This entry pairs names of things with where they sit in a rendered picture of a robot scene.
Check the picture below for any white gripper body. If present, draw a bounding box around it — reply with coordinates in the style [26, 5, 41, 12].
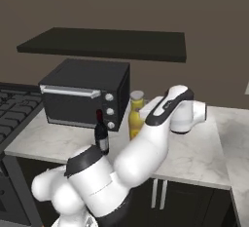
[142, 95, 164, 117]

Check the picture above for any yellow juice bottle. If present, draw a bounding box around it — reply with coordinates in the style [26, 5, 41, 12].
[127, 90, 146, 141]

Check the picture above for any dark red wine bottle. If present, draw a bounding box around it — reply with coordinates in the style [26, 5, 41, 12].
[93, 108, 111, 157]

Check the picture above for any silver toaster oven knob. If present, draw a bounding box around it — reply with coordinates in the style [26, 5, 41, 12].
[106, 120, 117, 131]
[105, 106, 116, 117]
[104, 92, 115, 103]

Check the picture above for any black toaster oven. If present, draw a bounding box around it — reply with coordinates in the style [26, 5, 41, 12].
[37, 57, 131, 133]

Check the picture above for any black toaster oven door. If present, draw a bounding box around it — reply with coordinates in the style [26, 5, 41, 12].
[40, 87, 107, 129]

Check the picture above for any black hob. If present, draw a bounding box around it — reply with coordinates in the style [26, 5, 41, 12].
[0, 81, 46, 156]

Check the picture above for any black wall shelf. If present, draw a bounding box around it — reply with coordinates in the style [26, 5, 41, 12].
[16, 26, 188, 64]

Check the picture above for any silver toaster oven handle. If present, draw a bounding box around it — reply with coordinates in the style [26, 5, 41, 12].
[39, 84, 102, 99]

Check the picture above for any white cupboard handle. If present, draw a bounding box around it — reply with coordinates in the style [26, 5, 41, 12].
[159, 178, 168, 211]
[150, 177, 160, 210]

